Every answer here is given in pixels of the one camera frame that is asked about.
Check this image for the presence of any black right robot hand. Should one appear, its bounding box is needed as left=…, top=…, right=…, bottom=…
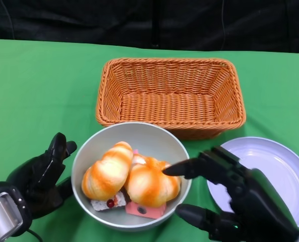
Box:
left=161, top=145, right=299, bottom=242

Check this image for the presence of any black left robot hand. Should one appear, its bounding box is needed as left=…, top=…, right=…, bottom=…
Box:
left=7, top=132, right=78, bottom=220

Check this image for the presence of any chocolate cake slice with cherry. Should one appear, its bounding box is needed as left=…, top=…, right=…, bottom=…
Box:
left=90, top=190, right=128, bottom=213

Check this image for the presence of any orange striped bread bun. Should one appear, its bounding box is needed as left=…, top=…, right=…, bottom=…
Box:
left=125, top=155, right=182, bottom=209
left=81, top=141, right=134, bottom=202

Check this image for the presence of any salmon pink cake block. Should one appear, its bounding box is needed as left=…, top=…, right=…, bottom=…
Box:
left=125, top=201, right=167, bottom=219

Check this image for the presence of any grey-green bowl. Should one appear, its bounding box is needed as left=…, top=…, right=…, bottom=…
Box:
left=71, top=122, right=192, bottom=232

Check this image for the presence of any pale lavender plate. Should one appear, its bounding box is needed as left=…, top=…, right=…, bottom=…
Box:
left=206, top=136, right=299, bottom=229

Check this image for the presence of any orange wicker basket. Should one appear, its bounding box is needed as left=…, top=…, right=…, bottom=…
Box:
left=95, top=57, right=247, bottom=141

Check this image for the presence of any green tablecloth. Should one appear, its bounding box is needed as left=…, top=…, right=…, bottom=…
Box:
left=0, top=37, right=299, bottom=242

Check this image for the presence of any black backdrop curtain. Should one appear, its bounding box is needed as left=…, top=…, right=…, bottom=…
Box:
left=0, top=0, right=299, bottom=54

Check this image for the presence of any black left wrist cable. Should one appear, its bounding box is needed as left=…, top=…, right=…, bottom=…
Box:
left=25, top=228, right=43, bottom=242

